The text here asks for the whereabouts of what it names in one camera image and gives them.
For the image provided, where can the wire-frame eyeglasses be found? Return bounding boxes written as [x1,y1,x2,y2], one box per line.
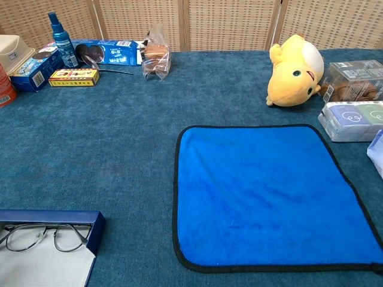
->
[0,224,92,253]

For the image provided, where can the blue glasses case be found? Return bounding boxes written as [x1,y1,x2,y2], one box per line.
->
[0,209,107,287]

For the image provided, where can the teal table cover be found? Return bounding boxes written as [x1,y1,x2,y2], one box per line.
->
[0,47,383,287]

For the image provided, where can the blue microfiber cloth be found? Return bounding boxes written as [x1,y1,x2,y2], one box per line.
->
[172,124,383,274]

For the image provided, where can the clear bag of bread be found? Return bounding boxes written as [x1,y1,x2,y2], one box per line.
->
[140,23,173,82]

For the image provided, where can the yellow plush toy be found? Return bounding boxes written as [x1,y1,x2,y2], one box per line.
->
[265,33,326,108]

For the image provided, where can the long blue cookie box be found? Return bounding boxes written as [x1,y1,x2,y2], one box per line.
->
[71,39,147,67]

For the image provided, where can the wooden rattan folding screen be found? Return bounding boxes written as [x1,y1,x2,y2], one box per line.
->
[0,0,383,52]

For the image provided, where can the metal spoon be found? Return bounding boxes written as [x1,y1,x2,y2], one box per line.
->
[80,53,135,75]

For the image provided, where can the small yellow red box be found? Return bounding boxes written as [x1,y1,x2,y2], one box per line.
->
[47,68,101,88]

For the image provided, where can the multicolour pocket tissue pack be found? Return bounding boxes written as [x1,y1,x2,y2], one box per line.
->
[317,100,383,143]

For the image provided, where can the blue spray bottle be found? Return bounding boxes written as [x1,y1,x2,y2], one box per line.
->
[47,11,79,68]

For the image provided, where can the clear box of brown sweets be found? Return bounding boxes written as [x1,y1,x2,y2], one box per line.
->
[318,59,383,104]

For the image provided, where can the short blue cookie box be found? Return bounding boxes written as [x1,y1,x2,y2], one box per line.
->
[8,41,65,93]

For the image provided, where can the white wet wipes pack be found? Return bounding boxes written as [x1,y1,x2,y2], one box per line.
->
[366,129,383,180]

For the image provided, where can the red snack can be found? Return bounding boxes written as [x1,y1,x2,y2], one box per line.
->
[0,63,18,108]

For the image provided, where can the cream plastic lunch box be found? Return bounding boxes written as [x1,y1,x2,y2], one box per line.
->
[0,35,36,75]

